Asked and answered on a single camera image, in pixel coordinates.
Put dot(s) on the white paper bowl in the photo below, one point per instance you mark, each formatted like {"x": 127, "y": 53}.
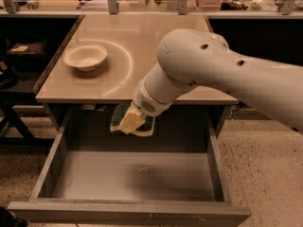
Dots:
{"x": 85, "y": 57}

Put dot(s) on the background long work bench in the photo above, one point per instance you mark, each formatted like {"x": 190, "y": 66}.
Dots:
{"x": 74, "y": 7}

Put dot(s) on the green yellow sponge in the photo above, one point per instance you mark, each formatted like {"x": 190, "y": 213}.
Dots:
{"x": 145, "y": 130}

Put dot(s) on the grey counter cabinet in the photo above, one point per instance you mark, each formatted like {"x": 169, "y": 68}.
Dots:
{"x": 130, "y": 39}

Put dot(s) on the dark chair at left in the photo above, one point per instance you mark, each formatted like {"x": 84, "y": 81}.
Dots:
{"x": 22, "y": 63}

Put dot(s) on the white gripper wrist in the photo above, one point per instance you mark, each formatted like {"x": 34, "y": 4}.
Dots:
{"x": 146, "y": 101}

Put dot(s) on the grey open top drawer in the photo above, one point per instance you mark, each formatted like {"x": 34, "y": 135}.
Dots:
{"x": 173, "y": 178}

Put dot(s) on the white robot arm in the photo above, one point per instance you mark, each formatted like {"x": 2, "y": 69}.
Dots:
{"x": 187, "y": 58}

